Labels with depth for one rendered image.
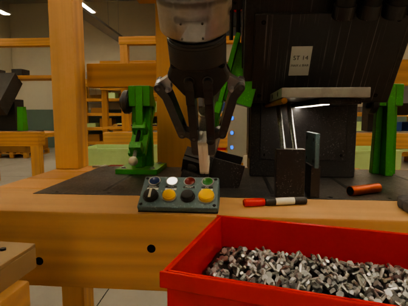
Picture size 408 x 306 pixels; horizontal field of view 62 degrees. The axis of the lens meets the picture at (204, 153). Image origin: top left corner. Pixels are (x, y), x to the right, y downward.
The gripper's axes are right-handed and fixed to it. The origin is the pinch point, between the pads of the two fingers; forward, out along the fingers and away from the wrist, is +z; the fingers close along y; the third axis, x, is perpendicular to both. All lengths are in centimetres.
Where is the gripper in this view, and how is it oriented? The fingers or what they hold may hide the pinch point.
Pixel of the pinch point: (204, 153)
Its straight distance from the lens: 56.1
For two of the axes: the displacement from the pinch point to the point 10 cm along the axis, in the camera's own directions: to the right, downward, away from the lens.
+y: 10.0, 0.1, -0.8
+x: 0.7, -6.6, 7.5
